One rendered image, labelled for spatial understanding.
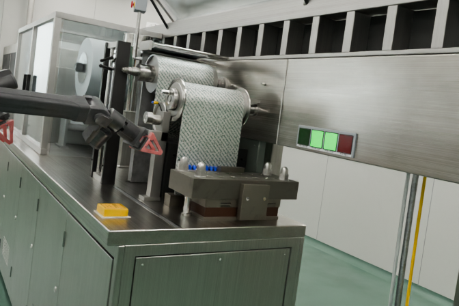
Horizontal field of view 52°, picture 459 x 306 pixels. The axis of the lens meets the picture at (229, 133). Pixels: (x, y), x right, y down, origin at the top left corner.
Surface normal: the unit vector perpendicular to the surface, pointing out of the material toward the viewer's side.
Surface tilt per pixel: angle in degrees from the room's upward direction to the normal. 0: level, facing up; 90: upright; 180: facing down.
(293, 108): 90
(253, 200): 90
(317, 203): 90
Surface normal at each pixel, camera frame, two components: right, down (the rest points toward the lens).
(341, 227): -0.84, -0.08
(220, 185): 0.53, 0.11
